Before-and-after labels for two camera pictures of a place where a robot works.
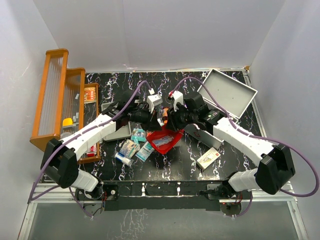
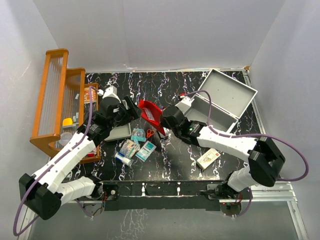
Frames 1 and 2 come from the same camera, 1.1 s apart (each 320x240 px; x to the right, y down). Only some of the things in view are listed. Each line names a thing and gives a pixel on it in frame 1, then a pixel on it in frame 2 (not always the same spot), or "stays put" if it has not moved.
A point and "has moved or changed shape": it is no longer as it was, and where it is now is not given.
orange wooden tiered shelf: [65, 101] stays put
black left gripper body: [144, 117] -> [123, 117]
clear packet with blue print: [163, 140] has moved or changed shape
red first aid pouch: [164, 141] has moved or changed shape
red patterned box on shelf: [89, 96] stays put
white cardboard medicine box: [207, 158] stays put
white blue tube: [121, 158] stays put
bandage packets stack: [128, 148] stays put
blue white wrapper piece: [138, 135] stays put
